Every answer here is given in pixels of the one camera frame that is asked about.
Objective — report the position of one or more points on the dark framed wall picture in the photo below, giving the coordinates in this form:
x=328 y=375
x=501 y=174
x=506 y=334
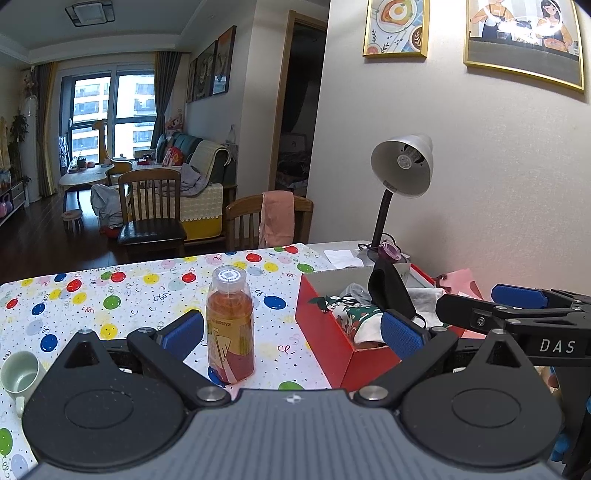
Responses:
x=190 y=81
x=205 y=69
x=225 y=60

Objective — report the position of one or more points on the balloon print tablecloth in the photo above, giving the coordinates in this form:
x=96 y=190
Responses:
x=138 y=295

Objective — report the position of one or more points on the green potted plant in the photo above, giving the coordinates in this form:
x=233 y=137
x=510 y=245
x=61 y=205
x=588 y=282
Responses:
x=19 y=127

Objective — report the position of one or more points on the white tissue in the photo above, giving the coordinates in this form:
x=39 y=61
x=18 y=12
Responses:
x=344 y=258

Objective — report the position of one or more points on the pink gift bag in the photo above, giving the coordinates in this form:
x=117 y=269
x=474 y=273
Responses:
x=461 y=281

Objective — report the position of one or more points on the christmas print cloth bag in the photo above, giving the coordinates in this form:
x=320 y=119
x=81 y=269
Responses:
x=360 y=318

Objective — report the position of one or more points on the red cardboard box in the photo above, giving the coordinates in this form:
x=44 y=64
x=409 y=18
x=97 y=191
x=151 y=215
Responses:
x=332 y=341

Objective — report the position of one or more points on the sofa with cream cover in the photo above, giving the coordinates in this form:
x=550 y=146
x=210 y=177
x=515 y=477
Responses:
x=203 y=212

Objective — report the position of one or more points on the white tower air conditioner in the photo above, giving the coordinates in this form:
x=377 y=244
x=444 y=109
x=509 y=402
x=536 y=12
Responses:
x=31 y=147

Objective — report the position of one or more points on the wooden coffee table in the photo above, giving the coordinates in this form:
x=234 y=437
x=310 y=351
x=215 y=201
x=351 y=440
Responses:
x=87 y=175

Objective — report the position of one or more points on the pink towel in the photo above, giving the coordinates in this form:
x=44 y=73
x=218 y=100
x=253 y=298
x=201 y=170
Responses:
x=277 y=217

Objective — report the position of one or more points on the wooden giraffe figure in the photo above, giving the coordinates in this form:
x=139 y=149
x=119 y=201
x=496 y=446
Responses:
x=100 y=138

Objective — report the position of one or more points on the framed picture of two people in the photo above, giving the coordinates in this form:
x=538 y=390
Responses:
x=521 y=55

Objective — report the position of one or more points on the black face mask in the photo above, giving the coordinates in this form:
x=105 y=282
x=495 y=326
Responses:
x=392 y=290

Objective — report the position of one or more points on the pale green mug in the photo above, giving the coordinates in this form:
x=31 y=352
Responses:
x=21 y=376

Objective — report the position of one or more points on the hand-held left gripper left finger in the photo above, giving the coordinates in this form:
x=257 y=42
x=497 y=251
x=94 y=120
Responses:
x=182 y=334

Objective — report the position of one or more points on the large window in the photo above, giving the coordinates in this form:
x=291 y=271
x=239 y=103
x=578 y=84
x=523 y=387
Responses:
x=134 y=106

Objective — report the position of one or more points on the dark tv cabinet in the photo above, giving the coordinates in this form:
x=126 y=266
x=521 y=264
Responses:
x=16 y=198

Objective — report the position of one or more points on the framed egg toast picture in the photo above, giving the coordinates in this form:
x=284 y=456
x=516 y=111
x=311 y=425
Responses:
x=395 y=27

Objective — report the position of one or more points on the small wooden stool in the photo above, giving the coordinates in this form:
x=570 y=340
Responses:
x=72 y=217

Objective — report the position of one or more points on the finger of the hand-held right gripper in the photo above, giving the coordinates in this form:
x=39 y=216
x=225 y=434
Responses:
x=517 y=295
x=466 y=311

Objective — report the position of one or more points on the square ceiling lamp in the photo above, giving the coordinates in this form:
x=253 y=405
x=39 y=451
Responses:
x=90 y=13

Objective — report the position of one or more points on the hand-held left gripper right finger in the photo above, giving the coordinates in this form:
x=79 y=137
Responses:
x=401 y=334

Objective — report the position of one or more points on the orange tea drink bottle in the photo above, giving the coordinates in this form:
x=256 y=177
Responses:
x=231 y=323

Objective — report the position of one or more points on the grey cloth bundle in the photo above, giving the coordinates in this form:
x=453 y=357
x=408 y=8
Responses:
x=106 y=205

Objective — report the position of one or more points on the small purple jar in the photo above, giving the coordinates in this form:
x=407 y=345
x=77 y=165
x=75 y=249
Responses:
x=390 y=253

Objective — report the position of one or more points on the pink kettlebell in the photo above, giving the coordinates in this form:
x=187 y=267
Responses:
x=4 y=206

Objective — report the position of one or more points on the wooden chair with dark seat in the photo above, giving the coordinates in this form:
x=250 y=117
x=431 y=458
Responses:
x=150 y=235

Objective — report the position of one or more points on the white cloth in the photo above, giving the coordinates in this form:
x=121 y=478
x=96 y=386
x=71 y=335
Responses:
x=425 y=300

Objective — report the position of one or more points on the red cushion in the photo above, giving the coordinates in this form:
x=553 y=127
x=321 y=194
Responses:
x=172 y=157

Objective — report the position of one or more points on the cream blanket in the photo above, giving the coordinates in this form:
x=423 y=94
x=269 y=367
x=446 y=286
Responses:
x=210 y=159

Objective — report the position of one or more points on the white desk lamp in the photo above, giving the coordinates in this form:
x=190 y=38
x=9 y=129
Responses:
x=401 y=166

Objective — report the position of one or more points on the grey blanket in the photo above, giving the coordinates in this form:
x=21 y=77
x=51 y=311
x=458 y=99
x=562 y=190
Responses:
x=194 y=182

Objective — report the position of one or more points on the pink plush toy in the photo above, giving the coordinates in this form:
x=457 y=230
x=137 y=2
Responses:
x=174 y=123

